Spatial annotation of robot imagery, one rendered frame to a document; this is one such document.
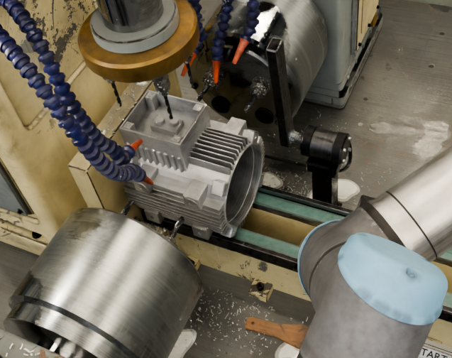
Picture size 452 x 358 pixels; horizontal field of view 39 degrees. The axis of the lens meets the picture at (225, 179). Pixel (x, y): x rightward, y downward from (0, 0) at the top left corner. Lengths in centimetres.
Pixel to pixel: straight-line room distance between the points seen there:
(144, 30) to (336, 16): 56
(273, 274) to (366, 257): 70
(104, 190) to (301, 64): 44
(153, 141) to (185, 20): 22
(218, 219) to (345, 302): 59
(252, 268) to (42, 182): 42
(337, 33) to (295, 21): 17
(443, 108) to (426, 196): 92
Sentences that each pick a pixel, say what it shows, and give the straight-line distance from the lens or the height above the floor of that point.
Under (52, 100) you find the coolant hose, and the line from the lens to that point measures 79.
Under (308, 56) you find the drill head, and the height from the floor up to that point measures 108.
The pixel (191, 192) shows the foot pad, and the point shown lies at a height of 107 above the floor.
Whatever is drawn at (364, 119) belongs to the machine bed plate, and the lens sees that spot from 152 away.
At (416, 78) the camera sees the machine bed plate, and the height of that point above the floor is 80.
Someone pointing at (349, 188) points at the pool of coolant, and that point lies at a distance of 139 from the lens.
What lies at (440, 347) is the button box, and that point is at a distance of 92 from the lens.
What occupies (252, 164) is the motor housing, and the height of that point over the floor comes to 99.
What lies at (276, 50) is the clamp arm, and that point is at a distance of 101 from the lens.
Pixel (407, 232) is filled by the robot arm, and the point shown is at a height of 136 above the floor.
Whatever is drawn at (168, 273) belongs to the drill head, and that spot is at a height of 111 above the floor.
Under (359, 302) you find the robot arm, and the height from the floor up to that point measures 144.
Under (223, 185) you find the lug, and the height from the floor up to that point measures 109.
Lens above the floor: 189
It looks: 50 degrees down
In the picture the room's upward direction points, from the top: 11 degrees counter-clockwise
